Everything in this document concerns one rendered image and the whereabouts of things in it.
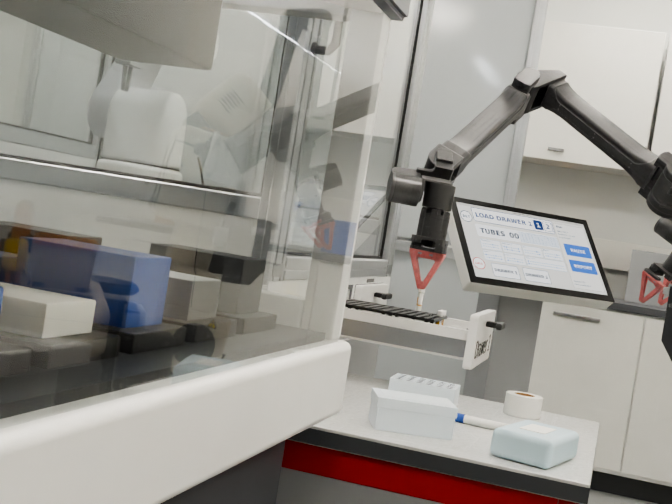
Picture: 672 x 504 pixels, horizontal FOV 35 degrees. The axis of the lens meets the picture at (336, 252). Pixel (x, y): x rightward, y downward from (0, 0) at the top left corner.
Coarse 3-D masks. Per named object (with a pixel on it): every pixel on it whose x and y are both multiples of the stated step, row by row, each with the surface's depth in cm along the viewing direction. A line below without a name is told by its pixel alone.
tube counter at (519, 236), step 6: (510, 234) 317; (516, 234) 318; (522, 234) 320; (528, 234) 321; (534, 234) 322; (540, 234) 323; (510, 240) 316; (516, 240) 317; (522, 240) 318; (528, 240) 319; (534, 240) 320; (540, 240) 322; (546, 240) 323; (552, 240) 324; (546, 246) 321; (552, 246) 322; (558, 246) 324
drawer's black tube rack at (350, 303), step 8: (352, 304) 226; (360, 304) 228; (368, 304) 232; (376, 304) 237; (384, 312) 221; (392, 312) 221; (400, 312) 225; (408, 312) 228; (416, 312) 231; (424, 312) 235; (424, 320) 219
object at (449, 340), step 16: (352, 320) 219; (368, 320) 218; (384, 320) 217; (400, 320) 217; (416, 320) 240; (448, 320) 238; (352, 336) 219; (368, 336) 218; (384, 336) 217; (400, 336) 216; (416, 336) 215; (432, 336) 214; (448, 336) 214; (464, 336) 213; (432, 352) 215; (448, 352) 214; (464, 352) 213
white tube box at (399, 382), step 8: (392, 376) 199; (400, 376) 201; (408, 376) 202; (392, 384) 197; (400, 384) 196; (408, 384) 196; (416, 384) 196; (424, 384) 195; (432, 384) 197; (440, 384) 198; (448, 384) 200; (456, 384) 202; (408, 392) 196; (416, 392) 196; (424, 392) 195; (432, 392) 195; (440, 392) 195; (448, 392) 194; (456, 392) 196; (456, 400) 199
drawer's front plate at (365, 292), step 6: (360, 288) 249; (366, 288) 253; (372, 288) 259; (378, 288) 266; (384, 288) 272; (354, 294) 250; (360, 294) 249; (366, 294) 254; (372, 294) 260; (366, 300) 255; (372, 300) 261; (378, 300) 268; (384, 300) 275
